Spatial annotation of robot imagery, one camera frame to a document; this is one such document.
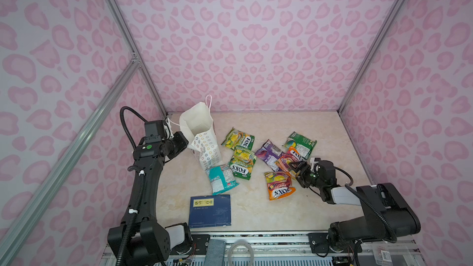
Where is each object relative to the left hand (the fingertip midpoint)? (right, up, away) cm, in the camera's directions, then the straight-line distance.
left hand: (188, 137), depth 78 cm
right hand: (+47, -15, +11) cm, 50 cm away
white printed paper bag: (-1, +7, +18) cm, 19 cm away
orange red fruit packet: (+48, -10, +17) cm, 52 cm away
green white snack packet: (+57, -6, +22) cm, 61 cm away
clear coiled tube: (+21, -42, -4) cm, 47 cm away
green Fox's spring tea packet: (+23, -14, +17) cm, 32 cm away
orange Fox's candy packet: (+40, -22, +7) cm, 46 cm away
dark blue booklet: (+9, -33, +4) cm, 35 cm away
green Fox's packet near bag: (+19, -2, +25) cm, 32 cm away
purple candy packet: (+37, -10, +19) cm, 43 cm away
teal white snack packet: (+13, -21, +10) cm, 27 cm away
